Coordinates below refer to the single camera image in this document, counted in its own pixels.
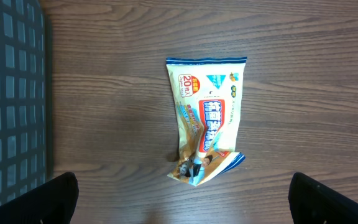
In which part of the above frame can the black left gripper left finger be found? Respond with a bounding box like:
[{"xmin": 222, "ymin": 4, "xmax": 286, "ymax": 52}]
[{"xmin": 0, "ymin": 172, "xmax": 79, "ymax": 224}]

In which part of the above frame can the grey plastic shopping basket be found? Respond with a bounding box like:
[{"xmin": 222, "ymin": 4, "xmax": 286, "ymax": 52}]
[{"xmin": 0, "ymin": 0, "xmax": 52, "ymax": 206}]

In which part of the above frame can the white blue wipes pack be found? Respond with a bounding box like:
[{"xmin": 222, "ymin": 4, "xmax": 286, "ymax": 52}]
[{"xmin": 166, "ymin": 57, "xmax": 247, "ymax": 186}]

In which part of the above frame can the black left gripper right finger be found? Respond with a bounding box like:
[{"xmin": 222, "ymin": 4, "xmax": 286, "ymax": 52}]
[{"xmin": 288, "ymin": 172, "xmax": 358, "ymax": 224}]

